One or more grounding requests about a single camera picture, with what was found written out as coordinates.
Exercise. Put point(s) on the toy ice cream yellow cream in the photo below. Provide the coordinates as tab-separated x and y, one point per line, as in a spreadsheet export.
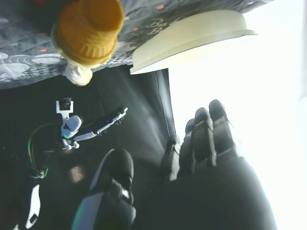
88	36

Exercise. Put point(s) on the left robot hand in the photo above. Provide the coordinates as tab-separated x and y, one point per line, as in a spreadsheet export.
216	191

